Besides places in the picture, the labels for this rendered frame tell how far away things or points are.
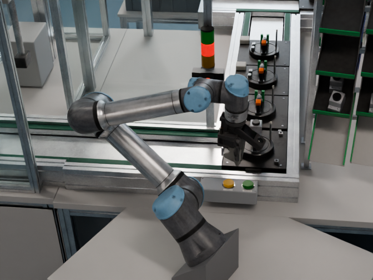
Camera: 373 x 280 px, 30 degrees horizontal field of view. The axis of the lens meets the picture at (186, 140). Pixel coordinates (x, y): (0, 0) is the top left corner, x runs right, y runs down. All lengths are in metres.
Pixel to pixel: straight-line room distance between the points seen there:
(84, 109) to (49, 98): 1.11
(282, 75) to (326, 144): 0.62
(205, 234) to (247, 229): 0.35
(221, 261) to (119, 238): 0.45
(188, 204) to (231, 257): 0.24
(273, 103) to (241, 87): 0.75
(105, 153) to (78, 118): 0.62
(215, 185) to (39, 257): 0.85
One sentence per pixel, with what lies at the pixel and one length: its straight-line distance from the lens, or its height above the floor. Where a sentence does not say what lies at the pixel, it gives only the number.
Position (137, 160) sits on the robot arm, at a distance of 2.31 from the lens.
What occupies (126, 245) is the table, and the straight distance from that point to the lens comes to 2.48.
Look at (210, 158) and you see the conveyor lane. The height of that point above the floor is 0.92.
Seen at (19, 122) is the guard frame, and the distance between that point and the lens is 2.56.
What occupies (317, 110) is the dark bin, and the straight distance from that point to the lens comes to 2.49.
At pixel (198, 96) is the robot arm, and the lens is 2.06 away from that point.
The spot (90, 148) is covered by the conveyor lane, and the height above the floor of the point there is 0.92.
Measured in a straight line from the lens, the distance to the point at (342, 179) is 2.75.
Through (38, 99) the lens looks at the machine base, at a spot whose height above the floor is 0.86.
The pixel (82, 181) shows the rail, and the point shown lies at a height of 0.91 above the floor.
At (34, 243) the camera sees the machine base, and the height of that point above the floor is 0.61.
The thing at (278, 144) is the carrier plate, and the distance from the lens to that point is 2.71.
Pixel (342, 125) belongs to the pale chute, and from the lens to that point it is 2.63.
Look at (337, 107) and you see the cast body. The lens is 2.49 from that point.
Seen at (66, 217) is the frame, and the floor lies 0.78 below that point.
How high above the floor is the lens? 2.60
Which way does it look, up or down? 37 degrees down
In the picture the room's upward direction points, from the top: 3 degrees counter-clockwise
